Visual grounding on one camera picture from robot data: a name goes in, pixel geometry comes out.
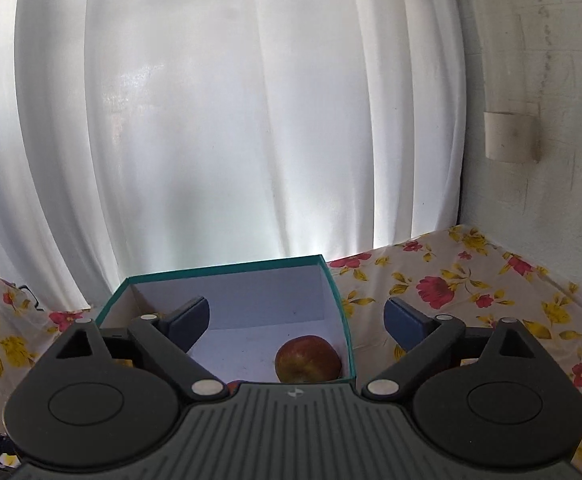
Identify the white curtain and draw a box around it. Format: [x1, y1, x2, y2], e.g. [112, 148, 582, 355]
[0, 0, 472, 311]

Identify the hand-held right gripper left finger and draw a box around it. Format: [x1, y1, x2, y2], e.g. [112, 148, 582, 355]
[55, 296, 230, 402]

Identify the teal cardboard box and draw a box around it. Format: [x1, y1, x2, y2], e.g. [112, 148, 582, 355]
[94, 254, 358, 387]

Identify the white wall pipe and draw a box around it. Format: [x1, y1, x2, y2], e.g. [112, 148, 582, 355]
[463, 0, 542, 164]

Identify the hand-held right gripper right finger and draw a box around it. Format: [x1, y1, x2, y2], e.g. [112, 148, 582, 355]
[362, 296, 542, 402]

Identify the red apple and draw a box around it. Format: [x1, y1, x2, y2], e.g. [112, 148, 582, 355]
[274, 335, 343, 384]

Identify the floral tablecloth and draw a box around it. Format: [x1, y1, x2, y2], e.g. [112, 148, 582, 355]
[0, 225, 582, 480]

